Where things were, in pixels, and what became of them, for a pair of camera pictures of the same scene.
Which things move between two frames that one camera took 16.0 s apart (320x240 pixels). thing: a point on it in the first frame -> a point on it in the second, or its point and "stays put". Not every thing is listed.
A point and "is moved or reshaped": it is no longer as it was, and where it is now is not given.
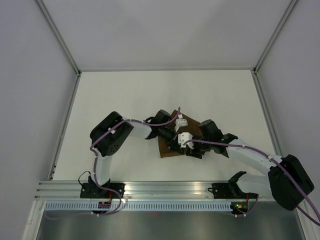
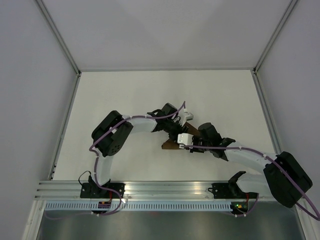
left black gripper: [173, 144] -> [179, 130]
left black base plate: [92, 190] stays put
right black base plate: [230, 190] stays put
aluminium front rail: [72, 190] stays put
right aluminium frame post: [275, 35] stays put
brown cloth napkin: [180, 124] is moved or reshaped
